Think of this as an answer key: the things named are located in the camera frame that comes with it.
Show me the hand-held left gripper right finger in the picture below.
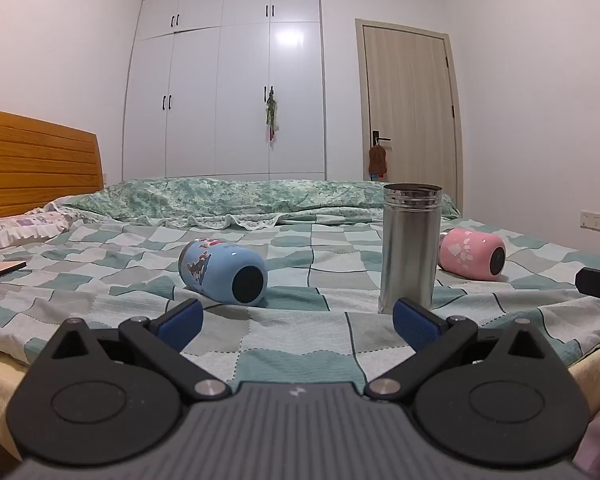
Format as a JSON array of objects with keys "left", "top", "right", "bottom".
[{"left": 364, "top": 297, "right": 557, "bottom": 404}]

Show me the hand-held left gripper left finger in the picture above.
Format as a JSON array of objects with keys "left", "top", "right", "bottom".
[{"left": 49, "top": 298, "right": 232, "bottom": 403}]

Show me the floral pillow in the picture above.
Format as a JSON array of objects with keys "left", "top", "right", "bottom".
[{"left": 0, "top": 208, "right": 82, "bottom": 264}]

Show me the wooden headboard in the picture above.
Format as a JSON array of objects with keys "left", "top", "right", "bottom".
[{"left": 0, "top": 107, "right": 104, "bottom": 222}]

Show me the beige wooden door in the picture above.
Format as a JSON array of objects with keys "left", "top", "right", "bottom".
[{"left": 355, "top": 18, "right": 464, "bottom": 219}]

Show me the stainless steel cup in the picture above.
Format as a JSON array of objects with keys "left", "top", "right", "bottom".
[{"left": 378, "top": 183, "right": 443, "bottom": 315}]

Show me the green patterned quilt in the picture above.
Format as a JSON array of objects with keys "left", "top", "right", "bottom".
[{"left": 61, "top": 177, "right": 461, "bottom": 231}]

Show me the white wardrobe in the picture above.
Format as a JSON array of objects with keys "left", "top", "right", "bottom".
[{"left": 121, "top": 0, "right": 327, "bottom": 182}]

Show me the yellow mattress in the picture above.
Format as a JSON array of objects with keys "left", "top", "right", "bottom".
[{"left": 0, "top": 332, "right": 600, "bottom": 466}]

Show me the green hanging plant bundle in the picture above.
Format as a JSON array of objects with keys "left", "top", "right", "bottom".
[{"left": 264, "top": 86, "right": 280, "bottom": 143}]

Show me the green checked bedsheet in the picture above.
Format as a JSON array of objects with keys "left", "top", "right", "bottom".
[{"left": 0, "top": 217, "right": 600, "bottom": 392}]

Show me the blue cartoon print cup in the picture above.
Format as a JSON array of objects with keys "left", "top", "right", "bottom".
[{"left": 178, "top": 238, "right": 269, "bottom": 306}]

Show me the pink paw print cup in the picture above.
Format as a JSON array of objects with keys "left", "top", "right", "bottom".
[{"left": 437, "top": 228, "right": 507, "bottom": 282}]

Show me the brown hanging plush pendant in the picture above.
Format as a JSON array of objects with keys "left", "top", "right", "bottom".
[{"left": 368, "top": 144, "right": 387, "bottom": 181}]

